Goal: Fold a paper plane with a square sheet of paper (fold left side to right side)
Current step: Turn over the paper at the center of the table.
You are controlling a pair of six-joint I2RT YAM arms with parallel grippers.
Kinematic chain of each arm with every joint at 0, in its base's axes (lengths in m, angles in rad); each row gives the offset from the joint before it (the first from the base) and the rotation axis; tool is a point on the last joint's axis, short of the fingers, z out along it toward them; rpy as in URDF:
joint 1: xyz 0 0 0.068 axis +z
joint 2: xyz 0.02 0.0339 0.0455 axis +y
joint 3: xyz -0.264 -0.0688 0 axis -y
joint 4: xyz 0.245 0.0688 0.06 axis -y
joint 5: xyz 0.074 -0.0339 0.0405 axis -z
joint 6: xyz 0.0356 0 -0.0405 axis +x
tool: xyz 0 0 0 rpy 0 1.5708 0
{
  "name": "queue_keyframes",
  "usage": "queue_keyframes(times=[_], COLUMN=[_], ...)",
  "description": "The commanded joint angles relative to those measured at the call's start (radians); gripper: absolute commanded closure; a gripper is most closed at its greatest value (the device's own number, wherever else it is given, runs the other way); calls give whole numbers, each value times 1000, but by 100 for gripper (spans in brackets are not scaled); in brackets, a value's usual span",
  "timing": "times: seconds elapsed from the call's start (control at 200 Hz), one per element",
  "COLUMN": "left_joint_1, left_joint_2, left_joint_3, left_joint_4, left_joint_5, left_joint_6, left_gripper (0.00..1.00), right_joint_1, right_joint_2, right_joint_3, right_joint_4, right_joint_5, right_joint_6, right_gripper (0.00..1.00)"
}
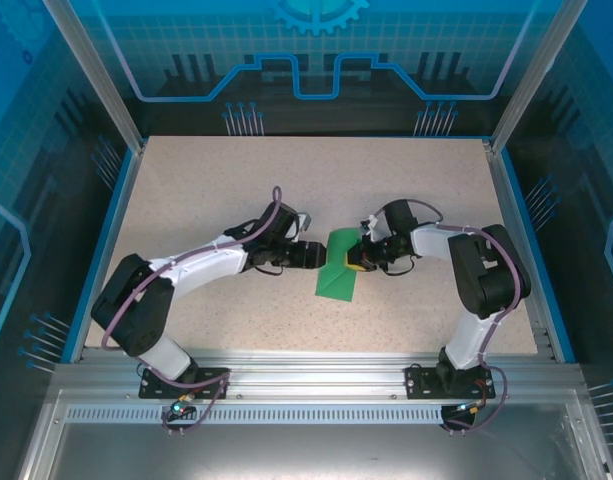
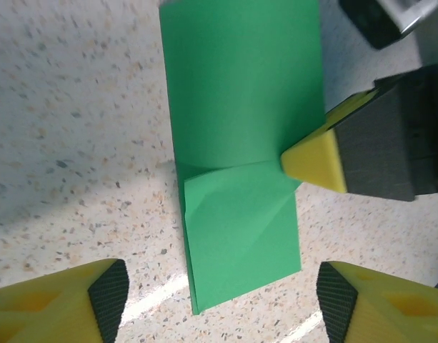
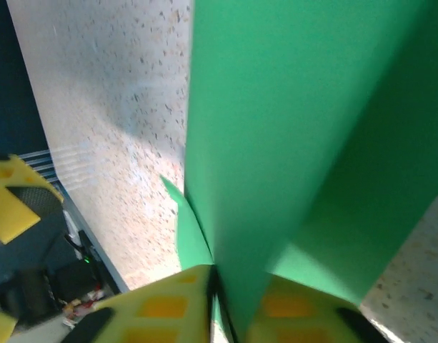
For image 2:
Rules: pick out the green paper sheet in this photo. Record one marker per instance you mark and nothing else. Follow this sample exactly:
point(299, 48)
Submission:
point(240, 89)

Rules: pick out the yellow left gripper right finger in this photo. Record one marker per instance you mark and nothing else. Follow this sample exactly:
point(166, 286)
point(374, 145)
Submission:
point(401, 314)

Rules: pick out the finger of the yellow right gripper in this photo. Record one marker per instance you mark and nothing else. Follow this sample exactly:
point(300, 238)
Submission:
point(318, 160)
point(347, 109)

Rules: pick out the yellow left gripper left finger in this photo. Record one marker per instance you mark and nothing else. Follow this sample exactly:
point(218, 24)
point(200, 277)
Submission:
point(36, 311)

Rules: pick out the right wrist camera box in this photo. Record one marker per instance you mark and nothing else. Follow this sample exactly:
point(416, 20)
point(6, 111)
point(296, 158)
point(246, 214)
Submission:
point(376, 25)

